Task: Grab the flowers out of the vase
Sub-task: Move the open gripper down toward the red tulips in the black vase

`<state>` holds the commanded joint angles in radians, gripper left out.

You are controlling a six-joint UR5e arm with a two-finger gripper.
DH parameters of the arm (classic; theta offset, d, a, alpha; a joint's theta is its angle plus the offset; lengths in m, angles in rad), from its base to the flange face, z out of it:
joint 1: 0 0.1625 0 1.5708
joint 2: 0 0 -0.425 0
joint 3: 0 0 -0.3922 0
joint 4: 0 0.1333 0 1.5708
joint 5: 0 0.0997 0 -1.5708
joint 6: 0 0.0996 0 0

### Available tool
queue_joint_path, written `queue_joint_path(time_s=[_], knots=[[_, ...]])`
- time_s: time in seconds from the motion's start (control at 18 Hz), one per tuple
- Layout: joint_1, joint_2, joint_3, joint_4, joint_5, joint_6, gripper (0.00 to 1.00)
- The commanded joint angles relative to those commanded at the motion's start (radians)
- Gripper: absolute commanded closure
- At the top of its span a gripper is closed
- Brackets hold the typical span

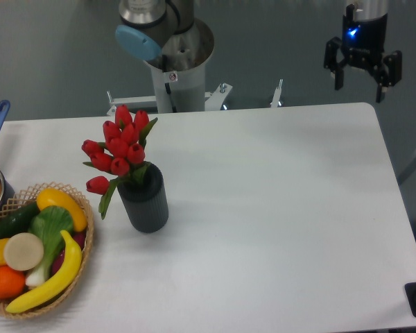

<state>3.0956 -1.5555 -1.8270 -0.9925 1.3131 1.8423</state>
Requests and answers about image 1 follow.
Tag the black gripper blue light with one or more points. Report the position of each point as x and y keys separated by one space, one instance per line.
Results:
x=362 y=46

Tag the beige round slice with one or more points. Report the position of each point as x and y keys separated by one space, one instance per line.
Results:
x=23 y=251

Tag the woven wicker basket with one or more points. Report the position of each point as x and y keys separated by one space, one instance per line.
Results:
x=27 y=196

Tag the purple vegetable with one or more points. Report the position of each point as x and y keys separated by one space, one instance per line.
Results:
x=79 y=238

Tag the orange fruit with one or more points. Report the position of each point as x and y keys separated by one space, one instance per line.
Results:
x=12 y=282

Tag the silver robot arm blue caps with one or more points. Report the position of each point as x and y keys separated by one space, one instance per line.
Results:
x=167 y=36

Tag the white metal base frame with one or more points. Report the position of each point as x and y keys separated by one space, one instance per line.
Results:
x=216 y=100

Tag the yellow banana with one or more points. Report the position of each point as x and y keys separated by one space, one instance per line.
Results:
x=55 y=284

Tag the red tulip bouquet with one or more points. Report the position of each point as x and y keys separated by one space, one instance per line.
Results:
x=122 y=154

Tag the yellow squash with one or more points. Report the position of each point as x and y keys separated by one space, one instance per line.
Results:
x=55 y=197

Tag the green cucumber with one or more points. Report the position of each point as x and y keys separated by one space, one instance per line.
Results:
x=18 y=221

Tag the dark grey ribbed vase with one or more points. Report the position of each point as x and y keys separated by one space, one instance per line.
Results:
x=146 y=206

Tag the green bok choy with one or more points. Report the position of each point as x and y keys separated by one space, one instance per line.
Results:
x=47 y=226

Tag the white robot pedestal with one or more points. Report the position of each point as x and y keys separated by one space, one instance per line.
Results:
x=180 y=90

